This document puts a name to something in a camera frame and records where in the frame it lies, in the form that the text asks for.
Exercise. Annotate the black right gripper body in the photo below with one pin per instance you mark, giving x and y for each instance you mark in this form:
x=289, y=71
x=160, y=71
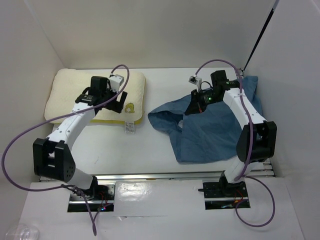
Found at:
x=207, y=97

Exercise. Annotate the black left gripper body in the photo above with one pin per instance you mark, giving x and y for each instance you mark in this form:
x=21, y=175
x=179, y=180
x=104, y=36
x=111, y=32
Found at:
x=108, y=95

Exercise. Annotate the blue fabric pillowcase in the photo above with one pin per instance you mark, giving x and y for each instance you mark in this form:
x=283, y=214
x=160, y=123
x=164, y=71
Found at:
x=200, y=138

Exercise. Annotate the cream yellow foam pillow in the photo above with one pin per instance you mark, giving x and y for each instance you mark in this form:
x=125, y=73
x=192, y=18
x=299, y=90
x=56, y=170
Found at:
x=68, y=84

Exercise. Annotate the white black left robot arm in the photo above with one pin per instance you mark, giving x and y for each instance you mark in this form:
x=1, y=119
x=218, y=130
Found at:
x=52, y=157

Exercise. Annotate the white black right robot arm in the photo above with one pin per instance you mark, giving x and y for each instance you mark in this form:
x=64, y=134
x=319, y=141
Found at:
x=257, y=140

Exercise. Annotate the white pillow care label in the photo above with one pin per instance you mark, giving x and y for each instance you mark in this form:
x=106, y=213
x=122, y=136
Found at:
x=129, y=127

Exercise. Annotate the clear plastic object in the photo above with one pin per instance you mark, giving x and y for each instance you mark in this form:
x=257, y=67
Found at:
x=22, y=231

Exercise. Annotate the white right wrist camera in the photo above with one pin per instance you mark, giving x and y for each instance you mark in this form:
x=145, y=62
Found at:
x=197, y=81

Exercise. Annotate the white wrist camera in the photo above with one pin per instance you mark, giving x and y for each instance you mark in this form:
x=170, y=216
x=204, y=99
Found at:
x=116, y=81
x=197, y=81

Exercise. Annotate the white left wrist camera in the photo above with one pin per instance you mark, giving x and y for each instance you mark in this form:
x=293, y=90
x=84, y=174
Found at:
x=116, y=81

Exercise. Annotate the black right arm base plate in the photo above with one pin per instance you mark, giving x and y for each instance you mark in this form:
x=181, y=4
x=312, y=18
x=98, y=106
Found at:
x=215, y=198

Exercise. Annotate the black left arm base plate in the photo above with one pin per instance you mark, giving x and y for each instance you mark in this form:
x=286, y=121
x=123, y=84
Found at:
x=103, y=200

